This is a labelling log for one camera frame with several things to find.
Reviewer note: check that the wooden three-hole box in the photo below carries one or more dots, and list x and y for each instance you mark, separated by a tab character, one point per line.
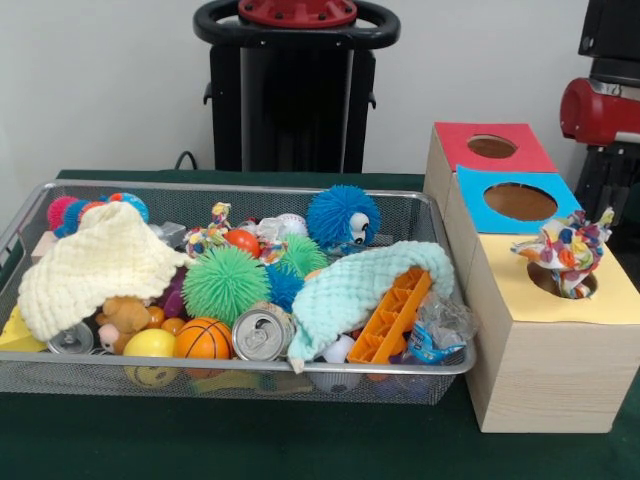
550	370

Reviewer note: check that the green spiky ball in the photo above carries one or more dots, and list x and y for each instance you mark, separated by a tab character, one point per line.
225	285

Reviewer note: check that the colourful patterned cloth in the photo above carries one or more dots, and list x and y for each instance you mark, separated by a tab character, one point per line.
570	255

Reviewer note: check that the small orange basketball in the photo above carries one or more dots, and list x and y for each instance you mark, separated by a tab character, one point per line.
205	340

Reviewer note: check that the yellow ball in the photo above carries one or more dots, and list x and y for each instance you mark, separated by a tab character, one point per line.
150	344

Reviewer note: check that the orange plastic gear toy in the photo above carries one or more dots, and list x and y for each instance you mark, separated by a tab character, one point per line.
392	315

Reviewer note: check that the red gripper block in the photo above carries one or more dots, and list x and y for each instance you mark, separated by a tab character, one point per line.
600	115

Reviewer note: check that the small brown teddy bear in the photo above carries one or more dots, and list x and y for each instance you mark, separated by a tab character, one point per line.
125	315

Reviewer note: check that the large blue spiky ball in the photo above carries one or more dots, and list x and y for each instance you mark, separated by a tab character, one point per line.
335	215

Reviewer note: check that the silver drink can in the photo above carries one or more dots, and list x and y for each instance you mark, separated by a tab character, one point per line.
262	335

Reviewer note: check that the cream waffle cloth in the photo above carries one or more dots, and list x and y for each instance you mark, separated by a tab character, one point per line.
100	260

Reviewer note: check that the clear mesh bin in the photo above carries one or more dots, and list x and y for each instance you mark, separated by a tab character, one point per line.
60	375

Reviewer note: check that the clear plastic packet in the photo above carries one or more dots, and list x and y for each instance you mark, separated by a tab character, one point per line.
440	325

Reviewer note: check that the black panel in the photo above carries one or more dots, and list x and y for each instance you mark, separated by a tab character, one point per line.
625	230

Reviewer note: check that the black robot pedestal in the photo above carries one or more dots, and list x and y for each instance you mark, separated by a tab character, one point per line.
290	110

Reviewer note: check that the mint green waffle cloth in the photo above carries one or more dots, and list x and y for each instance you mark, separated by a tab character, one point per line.
350	290

